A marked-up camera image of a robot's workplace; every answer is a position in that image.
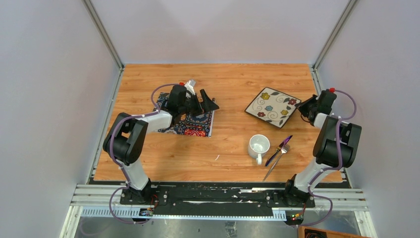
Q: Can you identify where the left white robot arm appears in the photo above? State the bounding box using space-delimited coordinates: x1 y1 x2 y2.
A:
103 84 219 205

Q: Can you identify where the purple handled knife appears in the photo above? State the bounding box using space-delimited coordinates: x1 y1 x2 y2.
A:
264 135 293 167

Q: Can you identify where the white mug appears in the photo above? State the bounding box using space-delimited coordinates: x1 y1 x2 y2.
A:
247 134 270 165

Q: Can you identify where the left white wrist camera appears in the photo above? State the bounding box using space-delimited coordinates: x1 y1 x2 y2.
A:
184 79 196 95

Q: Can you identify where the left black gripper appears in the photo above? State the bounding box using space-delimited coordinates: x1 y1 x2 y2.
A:
179 90 219 118

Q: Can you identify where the silver fork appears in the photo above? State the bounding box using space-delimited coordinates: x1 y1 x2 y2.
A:
263 144 290 181

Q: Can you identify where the colourful patterned placemat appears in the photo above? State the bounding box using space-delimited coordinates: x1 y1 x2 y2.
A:
156 111 214 137

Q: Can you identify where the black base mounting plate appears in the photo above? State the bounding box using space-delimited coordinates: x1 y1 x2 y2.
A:
120 182 315 217

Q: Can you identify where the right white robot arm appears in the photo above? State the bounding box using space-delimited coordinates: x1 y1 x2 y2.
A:
283 88 362 207

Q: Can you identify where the aluminium frame rail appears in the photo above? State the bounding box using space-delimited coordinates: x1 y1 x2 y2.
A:
71 184 368 221

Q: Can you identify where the orange wooden box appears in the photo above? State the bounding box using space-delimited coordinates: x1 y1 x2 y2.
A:
298 226 364 238

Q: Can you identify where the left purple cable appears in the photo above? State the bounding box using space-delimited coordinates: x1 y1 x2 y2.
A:
108 83 179 226

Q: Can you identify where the square floral plate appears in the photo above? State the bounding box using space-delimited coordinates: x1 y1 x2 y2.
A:
245 87 302 128

